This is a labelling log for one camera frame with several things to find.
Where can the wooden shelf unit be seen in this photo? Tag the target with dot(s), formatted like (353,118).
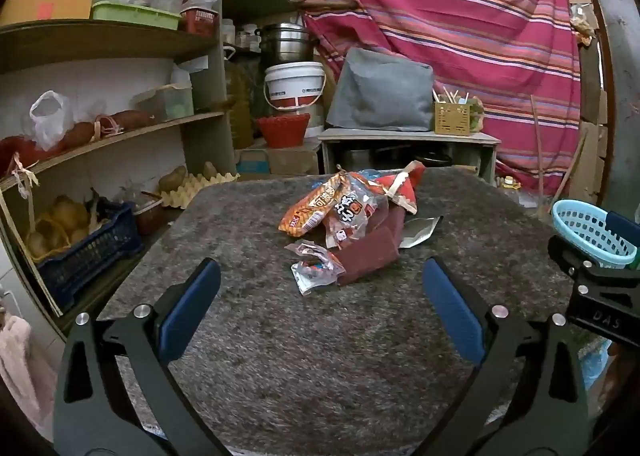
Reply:
(100,43)

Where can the steel steamer pot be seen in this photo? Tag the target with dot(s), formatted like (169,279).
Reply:
(285,43)

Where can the clear red print wrapper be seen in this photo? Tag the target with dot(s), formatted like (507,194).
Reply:
(350,218)

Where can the grey cloth cover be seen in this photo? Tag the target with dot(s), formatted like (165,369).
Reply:
(380,90)

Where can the dark red mesh basket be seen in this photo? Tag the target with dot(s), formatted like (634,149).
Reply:
(148,218)

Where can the red woven basket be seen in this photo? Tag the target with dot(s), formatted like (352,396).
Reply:
(283,130)

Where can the large yellow oil bottle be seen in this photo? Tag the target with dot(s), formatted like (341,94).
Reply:
(239,105)

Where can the white plastic bag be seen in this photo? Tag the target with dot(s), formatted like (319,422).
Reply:
(50,120)

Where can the light blue plastic basket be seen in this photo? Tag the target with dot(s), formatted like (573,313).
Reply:
(585,231)

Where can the yellow cardboard box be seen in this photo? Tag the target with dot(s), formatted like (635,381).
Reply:
(45,10)

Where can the cardboard egg tray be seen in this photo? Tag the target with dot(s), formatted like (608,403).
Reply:
(200,186)

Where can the brown cardboard box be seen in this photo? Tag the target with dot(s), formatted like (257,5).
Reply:
(290,160)

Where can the sweet potato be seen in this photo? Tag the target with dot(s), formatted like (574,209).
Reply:
(127,120)
(77,135)

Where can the silver foil wrapper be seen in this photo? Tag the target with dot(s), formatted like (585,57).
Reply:
(422,231)

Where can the potatoes in yellow net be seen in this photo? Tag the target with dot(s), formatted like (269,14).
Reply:
(62,221)

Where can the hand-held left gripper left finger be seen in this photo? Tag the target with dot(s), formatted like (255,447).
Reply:
(192,303)

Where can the small clear wrapper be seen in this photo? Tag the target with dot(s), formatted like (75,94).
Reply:
(312,271)

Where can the green leafy vegetables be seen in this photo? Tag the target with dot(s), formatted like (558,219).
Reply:
(476,115)

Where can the bundle of chopsticks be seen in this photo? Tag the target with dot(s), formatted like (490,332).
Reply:
(447,96)

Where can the red striped cloth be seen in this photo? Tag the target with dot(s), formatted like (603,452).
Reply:
(450,25)

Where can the blue plastic scrap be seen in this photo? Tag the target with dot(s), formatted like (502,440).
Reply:
(369,174)

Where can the wooden pole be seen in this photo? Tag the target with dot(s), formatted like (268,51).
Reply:
(330,5)

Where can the clear plastic container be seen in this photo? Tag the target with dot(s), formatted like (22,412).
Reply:
(165,103)

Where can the red snack wrapper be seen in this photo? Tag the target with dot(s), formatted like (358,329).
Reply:
(407,180)

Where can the grey low cabinet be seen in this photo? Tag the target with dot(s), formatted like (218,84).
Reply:
(410,136)

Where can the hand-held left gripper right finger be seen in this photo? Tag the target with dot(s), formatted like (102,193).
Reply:
(450,303)

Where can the green plastic tray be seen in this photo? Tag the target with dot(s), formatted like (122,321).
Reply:
(135,15)

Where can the white plastic bucket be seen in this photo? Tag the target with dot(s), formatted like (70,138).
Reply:
(295,85)

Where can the small red plastic basket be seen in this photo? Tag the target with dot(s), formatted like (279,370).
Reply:
(199,21)

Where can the orange snack wrapper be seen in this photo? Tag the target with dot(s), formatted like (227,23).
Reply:
(307,211)

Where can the clear bottle yellow label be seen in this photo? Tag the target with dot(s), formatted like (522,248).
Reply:
(509,183)

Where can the stack of flattened cardboard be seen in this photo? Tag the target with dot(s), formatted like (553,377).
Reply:
(592,145)

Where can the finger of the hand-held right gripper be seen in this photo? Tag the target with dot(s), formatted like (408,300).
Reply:
(622,231)
(567,256)

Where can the black pan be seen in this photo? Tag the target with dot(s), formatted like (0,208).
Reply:
(430,159)

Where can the dark blue plastic crate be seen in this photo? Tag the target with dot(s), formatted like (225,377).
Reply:
(90,256)

